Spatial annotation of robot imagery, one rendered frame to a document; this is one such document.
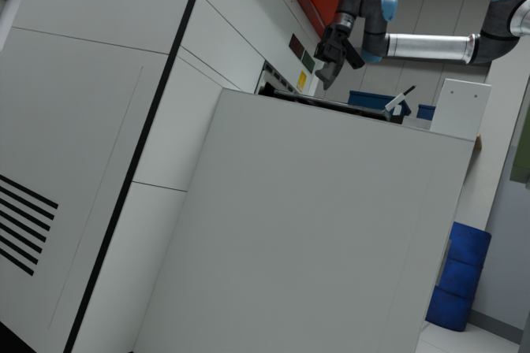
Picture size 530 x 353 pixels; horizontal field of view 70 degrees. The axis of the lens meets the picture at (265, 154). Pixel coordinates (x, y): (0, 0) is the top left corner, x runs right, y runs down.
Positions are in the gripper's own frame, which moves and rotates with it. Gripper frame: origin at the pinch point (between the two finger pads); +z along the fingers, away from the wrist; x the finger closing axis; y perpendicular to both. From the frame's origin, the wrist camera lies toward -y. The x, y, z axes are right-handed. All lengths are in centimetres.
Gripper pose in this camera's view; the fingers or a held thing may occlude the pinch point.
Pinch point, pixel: (327, 87)
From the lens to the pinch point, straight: 131.9
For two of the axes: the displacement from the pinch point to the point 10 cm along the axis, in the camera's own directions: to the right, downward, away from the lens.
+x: 3.6, 0.6, -9.3
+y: -8.8, -3.2, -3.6
